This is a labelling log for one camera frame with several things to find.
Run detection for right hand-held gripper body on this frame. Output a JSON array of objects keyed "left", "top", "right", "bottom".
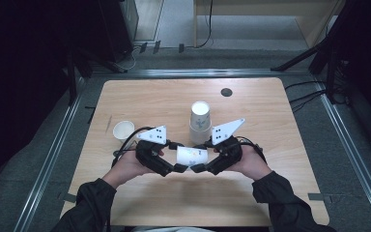
[{"left": 211, "top": 118, "right": 245, "bottom": 168}]

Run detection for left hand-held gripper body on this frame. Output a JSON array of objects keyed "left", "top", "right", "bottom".
[{"left": 134, "top": 125, "right": 168, "bottom": 165}]

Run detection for white printed paper cup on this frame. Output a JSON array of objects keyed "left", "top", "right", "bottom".
[
  {"left": 112, "top": 120, "right": 135, "bottom": 144},
  {"left": 188, "top": 125, "right": 213, "bottom": 146},
  {"left": 176, "top": 145, "right": 209, "bottom": 167},
  {"left": 190, "top": 101, "right": 213, "bottom": 131}
]

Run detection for person's left hand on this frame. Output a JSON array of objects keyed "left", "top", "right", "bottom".
[{"left": 107, "top": 149, "right": 157, "bottom": 189}]

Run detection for person's right hand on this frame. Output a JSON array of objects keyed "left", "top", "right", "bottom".
[{"left": 226, "top": 146, "right": 273, "bottom": 182}]

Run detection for person's pale grey clothing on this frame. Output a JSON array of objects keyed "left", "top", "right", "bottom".
[{"left": 131, "top": 226, "right": 216, "bottom": 232}]

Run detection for black tape mark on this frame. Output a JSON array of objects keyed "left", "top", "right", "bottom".
[{"left": 84, "top": 105, "right": 97, "bottom": 125}]

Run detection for grey tape strip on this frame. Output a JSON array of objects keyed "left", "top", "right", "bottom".
[
  {"left": 307, "top": 192, "right": 332, "bottom": 204},
  {"left": 57, "top": 191, "right": 80, "bottom": 205}
]

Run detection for black stand legs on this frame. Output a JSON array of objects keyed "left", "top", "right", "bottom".
[{"left": 65, "top": 47, "right": 128, "bottom": 105}]

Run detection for black tripod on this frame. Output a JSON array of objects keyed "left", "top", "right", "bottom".
[{"left": 270, "top": 0, "right": 352, "bottom": 104}]

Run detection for black cabinet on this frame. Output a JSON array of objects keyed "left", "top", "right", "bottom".
[{"left": 98, "top": 0, "right": 140, "bottom": 63}]

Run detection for light wooden furniture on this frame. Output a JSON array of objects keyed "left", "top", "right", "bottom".
[{"left": 192, "top": 0, "right": 347, "bottom": 49}]

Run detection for right hand-held gripper black cable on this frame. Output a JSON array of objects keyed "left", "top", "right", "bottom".
[{"left": 236, "top": 135, "right": 268, "bottom": 163}]

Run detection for short metal floor rail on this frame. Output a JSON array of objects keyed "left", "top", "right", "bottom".
[{"left": 88, "top": 68, "right": 312, "bottom": 79}]

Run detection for white floor cable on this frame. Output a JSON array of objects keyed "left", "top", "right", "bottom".
[{"left": 117, "top": 44, "right": 143, "bottom": 72}]

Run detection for black floor cable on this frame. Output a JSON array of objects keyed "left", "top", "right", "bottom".
[
  {"left": 289, "top": 90, "right": 327, "bottom": 114},
  {"left": 284, "top": 80, "right": 327, "bottom": 92}
]

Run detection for long metal floor rail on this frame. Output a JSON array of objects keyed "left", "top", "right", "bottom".
[
  {"left": 13, "top": 76, "right": 88, "bottom": 232},
  {"left": 313, "top": 78, "right": 371, "bottom": 232}
]

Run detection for hanging black cable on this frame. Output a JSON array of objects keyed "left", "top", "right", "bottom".
[{"left": 196, "top": 0, "right": 214, "bottom": 49}]

